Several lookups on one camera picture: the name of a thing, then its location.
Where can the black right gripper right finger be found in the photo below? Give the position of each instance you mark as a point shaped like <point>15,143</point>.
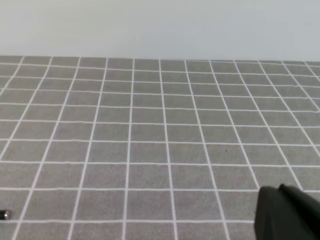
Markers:
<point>306,206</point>

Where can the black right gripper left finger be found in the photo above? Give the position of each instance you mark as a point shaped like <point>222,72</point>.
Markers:
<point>277,219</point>

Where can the black pen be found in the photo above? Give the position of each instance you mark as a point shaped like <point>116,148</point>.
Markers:
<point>5,214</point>

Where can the grey checked tablecloth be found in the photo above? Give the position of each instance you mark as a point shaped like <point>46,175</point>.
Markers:
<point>145,149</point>

